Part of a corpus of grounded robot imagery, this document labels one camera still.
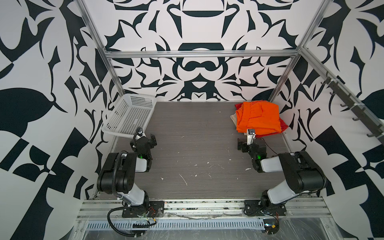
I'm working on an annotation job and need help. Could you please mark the red shorts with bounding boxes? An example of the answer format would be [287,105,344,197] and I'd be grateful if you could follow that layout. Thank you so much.
[234,102,289,137]

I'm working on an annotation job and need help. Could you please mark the orange shorts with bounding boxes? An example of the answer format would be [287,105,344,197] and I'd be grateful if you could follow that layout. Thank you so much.
[235,101,283,136]

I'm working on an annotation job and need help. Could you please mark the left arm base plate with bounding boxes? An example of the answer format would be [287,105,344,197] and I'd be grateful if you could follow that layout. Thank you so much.
[122,201,165,218]

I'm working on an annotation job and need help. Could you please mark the aluminium frame horizontal bar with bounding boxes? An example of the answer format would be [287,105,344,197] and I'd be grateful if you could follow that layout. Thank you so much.
[105,50,295,59]

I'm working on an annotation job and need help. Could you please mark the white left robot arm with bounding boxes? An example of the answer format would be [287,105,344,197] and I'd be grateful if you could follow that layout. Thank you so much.
[97,133,157,214]

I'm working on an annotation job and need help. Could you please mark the aluminium mounting rail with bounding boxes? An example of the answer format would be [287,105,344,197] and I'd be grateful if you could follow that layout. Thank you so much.
[76,198,332,220]

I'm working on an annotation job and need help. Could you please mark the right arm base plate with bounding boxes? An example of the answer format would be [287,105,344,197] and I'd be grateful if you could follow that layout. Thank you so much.
[243,199,287,217]

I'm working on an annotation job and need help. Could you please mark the white plastic laundry basket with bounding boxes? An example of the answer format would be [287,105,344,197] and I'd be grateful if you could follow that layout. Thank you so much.
[102,94,157,139]

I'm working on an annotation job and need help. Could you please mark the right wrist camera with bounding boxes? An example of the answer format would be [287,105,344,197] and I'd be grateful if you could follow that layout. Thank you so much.
[247,129,256,145]

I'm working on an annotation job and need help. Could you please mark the beige shorts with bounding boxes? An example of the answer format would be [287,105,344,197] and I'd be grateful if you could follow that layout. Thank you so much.
[230,114,237,126]

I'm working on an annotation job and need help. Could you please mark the black hook rack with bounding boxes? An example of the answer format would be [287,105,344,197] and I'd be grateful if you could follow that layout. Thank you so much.
[322,72,384,145]

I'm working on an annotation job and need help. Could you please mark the white slotted cable duct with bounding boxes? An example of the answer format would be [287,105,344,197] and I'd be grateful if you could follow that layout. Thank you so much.
[85,218,266,231]

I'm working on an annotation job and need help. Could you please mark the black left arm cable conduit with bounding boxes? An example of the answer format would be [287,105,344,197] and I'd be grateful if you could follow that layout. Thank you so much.
[107,126,157,238]

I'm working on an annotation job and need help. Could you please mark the aluminium frame post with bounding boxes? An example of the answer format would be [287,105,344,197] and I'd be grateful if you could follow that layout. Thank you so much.
[75,0,126,97]
[268,0,333,103]

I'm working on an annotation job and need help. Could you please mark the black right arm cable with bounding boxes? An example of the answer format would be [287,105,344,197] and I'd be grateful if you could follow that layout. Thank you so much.
[259,137,280,157]

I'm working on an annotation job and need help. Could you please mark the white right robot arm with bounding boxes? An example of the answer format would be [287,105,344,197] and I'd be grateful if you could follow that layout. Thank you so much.
[237,137,328,216]

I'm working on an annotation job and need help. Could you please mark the aluminium frame right side bar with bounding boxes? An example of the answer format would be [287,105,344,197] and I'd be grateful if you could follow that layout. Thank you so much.
[299,47,384,144]

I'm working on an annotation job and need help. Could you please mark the aluminium frame left post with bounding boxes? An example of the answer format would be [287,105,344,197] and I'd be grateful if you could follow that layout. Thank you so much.
[75,0,126,97]

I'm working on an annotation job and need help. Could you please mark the aluminium frame right post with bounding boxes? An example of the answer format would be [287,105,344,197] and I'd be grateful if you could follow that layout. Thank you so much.
[268,0,333,103]

